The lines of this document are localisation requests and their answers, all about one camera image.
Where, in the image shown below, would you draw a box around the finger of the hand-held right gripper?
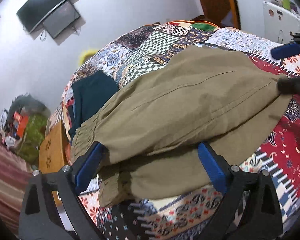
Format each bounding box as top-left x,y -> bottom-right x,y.
277,75 -> 300,95
270,42 -> 300,60

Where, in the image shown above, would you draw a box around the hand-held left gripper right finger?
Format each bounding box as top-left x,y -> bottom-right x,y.
197,141 -> 284,240

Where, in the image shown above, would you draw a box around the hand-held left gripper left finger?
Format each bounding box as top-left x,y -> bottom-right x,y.
18,141 -> 108,240

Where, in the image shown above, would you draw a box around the khaki pants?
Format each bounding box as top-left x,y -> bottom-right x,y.
70,45 -> 293,208

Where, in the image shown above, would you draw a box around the white refrigerator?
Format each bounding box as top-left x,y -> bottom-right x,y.
262,1 -> 300,46

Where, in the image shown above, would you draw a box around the patchwork printed bedspread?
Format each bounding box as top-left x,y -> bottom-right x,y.
46,20 -> 300,240

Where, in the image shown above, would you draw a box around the green cloth pile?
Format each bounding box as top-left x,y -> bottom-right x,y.
17,114 -> 49,163

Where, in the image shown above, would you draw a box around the dark teal garment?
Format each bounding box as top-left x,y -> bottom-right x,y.
68,70 -> 120,137

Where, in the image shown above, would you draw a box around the orange box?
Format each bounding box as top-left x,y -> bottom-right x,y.
16,113 -> 29,136

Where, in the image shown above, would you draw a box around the striped maroon cloth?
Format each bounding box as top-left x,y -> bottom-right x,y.
0,119 -> 34,232

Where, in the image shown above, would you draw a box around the grey bag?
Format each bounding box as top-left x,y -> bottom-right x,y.
8,93 -> 51,121

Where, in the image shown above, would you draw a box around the wooden door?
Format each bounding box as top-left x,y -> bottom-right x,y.
192,0 -> 241,29

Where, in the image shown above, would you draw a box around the yellow fluffy toy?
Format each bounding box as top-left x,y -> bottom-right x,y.
78,49 -> 100,67

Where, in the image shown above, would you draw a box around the black curved wall television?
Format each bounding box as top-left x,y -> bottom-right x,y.
16,0 -> 81,33

